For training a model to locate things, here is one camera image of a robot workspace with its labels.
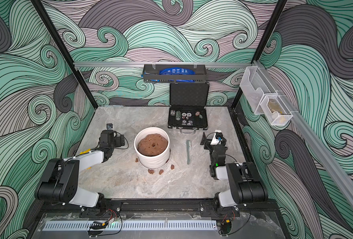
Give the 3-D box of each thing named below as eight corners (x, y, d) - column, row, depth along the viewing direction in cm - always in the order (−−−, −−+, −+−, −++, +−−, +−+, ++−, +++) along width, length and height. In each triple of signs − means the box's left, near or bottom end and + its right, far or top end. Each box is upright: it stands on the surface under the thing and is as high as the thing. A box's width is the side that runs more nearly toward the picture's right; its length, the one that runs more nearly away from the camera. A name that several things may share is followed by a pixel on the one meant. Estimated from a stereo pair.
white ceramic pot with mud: (137, 170, 89) (130, 157, 76) (141, 142, 102) (137, 127, 88) (170, 170, 89) (170, 157, 76) (170, 142, 102) (170, 127, 89)
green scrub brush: (186, 164, 91) (187, 163, 89) (186, 141, 102) (186, 140, 100) (191, 164, 91) (191, 163, 89) (190, 141, 102) (191, 140, 100)
